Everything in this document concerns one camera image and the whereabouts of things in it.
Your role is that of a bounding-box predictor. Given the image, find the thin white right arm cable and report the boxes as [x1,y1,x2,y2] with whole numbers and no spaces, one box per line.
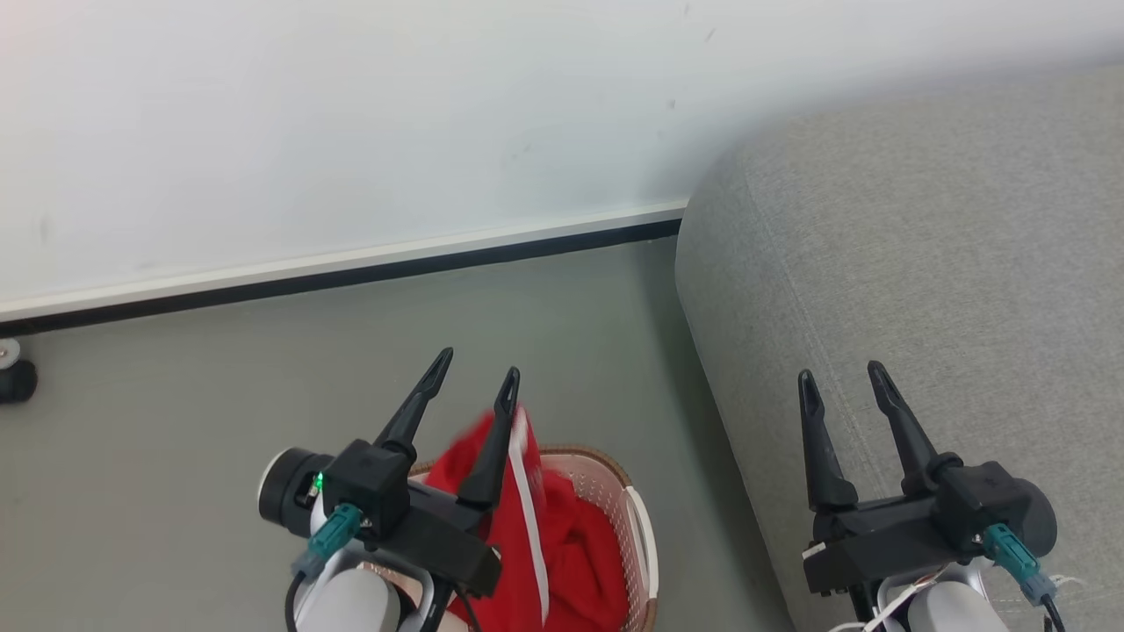
[828,569,951,632]

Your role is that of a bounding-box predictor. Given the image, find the teal left camera cable plug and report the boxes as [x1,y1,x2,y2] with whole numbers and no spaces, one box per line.
[292,502,364,581]

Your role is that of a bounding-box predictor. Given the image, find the white and black baseboard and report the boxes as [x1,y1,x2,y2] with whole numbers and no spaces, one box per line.
[0,201,688,340]

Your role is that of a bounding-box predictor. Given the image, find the teal right camera cable plug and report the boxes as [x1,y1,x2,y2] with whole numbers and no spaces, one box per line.
[982,523,1060,607]

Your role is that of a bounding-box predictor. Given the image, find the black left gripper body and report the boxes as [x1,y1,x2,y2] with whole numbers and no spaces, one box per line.
[369,481,503,599]

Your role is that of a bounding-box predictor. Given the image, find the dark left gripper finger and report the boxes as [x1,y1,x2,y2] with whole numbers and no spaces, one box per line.
[458,366,522,513]
[376,348,455,464]

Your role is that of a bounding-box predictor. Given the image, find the teal camera cable plug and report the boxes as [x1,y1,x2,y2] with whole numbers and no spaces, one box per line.
[292,502,364,581]
[982,523,1060,607]

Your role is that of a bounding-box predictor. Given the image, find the black caster wheel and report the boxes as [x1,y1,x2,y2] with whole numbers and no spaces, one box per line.
[0,358,39,406]

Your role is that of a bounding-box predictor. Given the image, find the white perforated plastic laundry basket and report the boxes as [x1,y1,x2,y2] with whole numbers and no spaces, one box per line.
[408,445,660,632]

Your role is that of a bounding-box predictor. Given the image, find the grey fabric sofa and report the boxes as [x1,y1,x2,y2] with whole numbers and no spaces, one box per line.
[674,61,1124,632]

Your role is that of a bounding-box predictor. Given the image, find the red shorts with white stripe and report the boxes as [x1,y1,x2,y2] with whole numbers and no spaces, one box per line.
[421,406,552,632]

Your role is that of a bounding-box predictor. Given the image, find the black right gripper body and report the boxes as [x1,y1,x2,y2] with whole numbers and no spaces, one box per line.
[803,494,969,599]

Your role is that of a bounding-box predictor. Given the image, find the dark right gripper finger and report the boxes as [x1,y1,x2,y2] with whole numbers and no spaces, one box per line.
[867,360,964,498]
[796,370,860,514]

